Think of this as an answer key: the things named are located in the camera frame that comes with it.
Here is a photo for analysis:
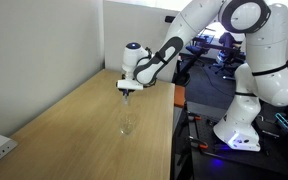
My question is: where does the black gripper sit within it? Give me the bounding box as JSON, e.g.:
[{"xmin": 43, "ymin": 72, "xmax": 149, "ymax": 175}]
[{"xmin": 121, "ymin": 88, "xmax": 134, "ymax": 101}]

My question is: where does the clear glass cup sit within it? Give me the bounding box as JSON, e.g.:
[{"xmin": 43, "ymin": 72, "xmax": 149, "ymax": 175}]
[{"xmin": 118, "ymin": 112, "xmax": 139, "ymax": 137}]

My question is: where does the orange flat panel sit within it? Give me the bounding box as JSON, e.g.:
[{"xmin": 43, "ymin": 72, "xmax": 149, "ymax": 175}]
[{"xmin": 173, "ymin": 84, "xmax": 187, "ymax": 108}]

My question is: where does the white partition board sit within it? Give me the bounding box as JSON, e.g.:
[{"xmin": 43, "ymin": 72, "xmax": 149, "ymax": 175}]
[{"xmin": 103, "ymin": 0, "xmax": 189, "ymax": 83}]

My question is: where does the dark office chair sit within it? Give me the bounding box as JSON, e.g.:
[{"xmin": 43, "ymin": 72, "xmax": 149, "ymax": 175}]
[{"xmin": 213, "ymin": 31, "xmax": 247, "ymax": 81}]

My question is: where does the orange handled black clamp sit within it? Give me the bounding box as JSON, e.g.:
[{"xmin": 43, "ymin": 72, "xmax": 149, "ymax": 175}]
[
  {"xmin": 188, "ymin": 135, "xmax": 209, "ymax": 150},
  {"xmin": 187, "ymin": 112, "xmax": 203, "ymax": 122}
]

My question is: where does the black camera on stand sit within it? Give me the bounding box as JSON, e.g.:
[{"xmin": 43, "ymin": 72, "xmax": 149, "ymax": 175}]
[{"xmin": 164, "ymin": 15, "xmax": 178, "ymax": 24}]

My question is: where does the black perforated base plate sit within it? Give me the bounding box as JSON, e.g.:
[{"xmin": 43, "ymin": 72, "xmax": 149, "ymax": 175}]
[{"xmin": 190, "ymin": 109, "xmax": 288, "ymax": 180}]

